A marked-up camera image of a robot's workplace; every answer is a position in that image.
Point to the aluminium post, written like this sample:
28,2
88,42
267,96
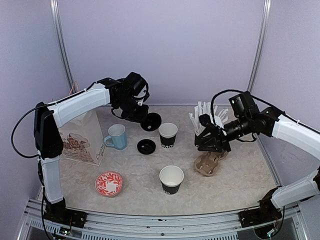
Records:
61,43
260,44

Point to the aluminium front rail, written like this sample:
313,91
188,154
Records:
215,226

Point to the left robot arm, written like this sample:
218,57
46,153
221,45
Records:
127,94

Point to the black paper coffee cup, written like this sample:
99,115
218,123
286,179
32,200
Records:
171,177

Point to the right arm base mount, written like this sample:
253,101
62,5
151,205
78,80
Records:
266,212

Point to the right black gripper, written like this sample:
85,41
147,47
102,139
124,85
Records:
221,142

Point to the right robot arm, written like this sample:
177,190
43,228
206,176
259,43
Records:
271,122

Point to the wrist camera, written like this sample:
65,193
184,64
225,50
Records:
206,120
142,96

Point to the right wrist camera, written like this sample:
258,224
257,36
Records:
206,120

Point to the right aluminium post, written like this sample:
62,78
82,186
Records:
260,44

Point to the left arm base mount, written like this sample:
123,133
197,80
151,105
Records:
58,213

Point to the black plastic cup lid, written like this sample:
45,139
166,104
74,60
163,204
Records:
152,122

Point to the cream bear paper bag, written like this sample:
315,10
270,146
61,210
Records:
83,139

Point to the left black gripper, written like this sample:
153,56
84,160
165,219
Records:
139,118

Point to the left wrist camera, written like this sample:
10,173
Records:
142,96

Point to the left aluminium post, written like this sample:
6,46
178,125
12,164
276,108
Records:
61,43

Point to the brown pulp cup carrier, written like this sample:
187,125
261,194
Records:
208,163

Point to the light blue mug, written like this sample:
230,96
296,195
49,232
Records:
117,137

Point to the red patterned bowl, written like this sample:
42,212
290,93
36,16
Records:
109,184

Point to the white wrapped straws bundle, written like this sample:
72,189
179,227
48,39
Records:
203,108

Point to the black cup holding straws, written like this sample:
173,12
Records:
198,141

